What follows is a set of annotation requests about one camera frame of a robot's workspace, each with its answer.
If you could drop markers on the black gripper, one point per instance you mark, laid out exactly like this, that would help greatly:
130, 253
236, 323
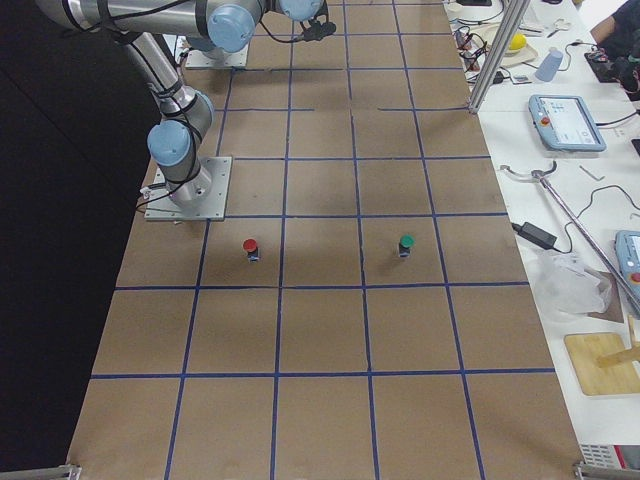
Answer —
317, 31

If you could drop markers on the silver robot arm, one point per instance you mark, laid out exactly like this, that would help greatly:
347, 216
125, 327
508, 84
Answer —
205, 46
187, 114

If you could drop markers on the red push button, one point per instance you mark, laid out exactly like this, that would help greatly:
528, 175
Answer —
251, 249

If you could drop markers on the green push button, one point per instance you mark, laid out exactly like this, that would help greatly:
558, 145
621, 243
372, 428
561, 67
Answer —
405, 245

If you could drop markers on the beige tray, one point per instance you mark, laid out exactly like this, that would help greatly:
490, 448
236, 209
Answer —
518, 52

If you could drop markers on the yellow lemon toy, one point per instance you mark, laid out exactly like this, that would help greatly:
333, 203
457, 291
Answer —
517, 43

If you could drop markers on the translucent blue plastic cup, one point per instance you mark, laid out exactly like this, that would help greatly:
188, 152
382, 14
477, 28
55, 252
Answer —
549, 66

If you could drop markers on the blue teach pendant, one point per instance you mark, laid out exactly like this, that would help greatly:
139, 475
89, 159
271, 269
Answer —
564, 123
627, 252

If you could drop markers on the metal reacher stick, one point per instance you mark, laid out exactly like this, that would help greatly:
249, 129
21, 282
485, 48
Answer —
542, 177

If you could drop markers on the black power adapter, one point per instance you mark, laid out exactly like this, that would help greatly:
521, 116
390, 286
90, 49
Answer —
536, 235

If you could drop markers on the clear plastic bag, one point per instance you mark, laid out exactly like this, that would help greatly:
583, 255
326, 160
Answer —
563, 286

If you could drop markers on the wooden cutting board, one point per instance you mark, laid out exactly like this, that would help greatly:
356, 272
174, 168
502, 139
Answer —
602, 363

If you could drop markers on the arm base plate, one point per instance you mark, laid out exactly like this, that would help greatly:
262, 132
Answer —
216, 59
204, 197

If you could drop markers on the aluminium frame post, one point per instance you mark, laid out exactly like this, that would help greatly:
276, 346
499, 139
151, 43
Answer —
507, 28

